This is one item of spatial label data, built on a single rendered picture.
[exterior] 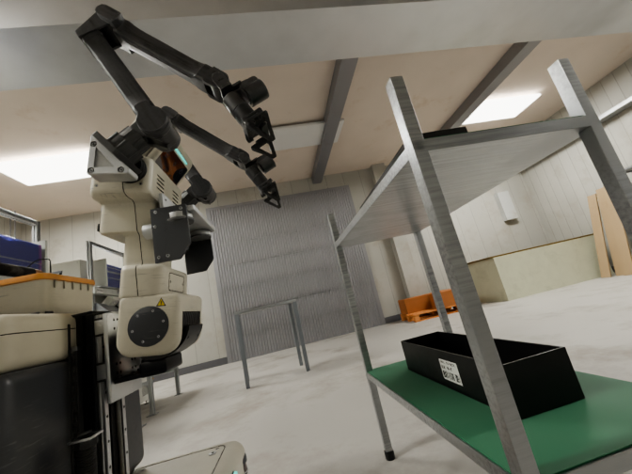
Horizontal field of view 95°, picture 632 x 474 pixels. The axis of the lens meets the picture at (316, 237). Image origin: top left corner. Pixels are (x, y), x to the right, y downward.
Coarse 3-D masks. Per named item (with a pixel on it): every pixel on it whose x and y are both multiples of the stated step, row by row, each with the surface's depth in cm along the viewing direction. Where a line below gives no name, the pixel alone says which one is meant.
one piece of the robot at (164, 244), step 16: (160, 208) 83; (176, 208) 84; (192, 208) 85; (160, 224) 82; (176, 224) 83; (192, 224) 96; (208, 224) 100; (160, 240) 81; (176, 240) 82; (192, 240) 104; (208, 240) 108; (160, 256) 80; (176, 256) 80; (192, 256) 106; (208, 256) 106; (192, 272) 104
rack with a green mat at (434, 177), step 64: (512, 128) 61; (576, 128) 63; (384, 192) 75; (448, 192) 89; (448, 256) 52; (448, 320) 137; (384, 384) 107; (384, 448) 123; (512, 448) 45; (576, 448) 50
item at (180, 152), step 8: (152, 152) 90; (160, 152) 92; (168, 152) 95; (176, 152) 99; (184, 152) 103; (160, 160) 93; (168, 160) 97; (176, 160) 101; (184, 160) 105; (168, 168) 100; (176, 168) 103; (184, 168) 108; (168, 176) 102; (176, 176) 106; (176, 184) 108
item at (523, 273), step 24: (576, 240) 551; (480, 264) 559; (504, 264) 522; (528, 264) 527; (552, 264) 533; (576, 264) 538; (480, 288) 572; (504, 288) 511; (528, 288) 516; (552, 288) 521
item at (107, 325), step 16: (96, 320) 81; (112, 320) 82; (192, 320) 89; (96, 336) 80; (112, 336) 80; (192, 336) 87; (112, 352) 79; (176, 352) 84; (96, 368) 78; (112, 368) 78; (128, 368) 85; (144, 368) 79; (160, 368) 79; (112, 384) 76; (128, 384) 83; (112, 400) 75
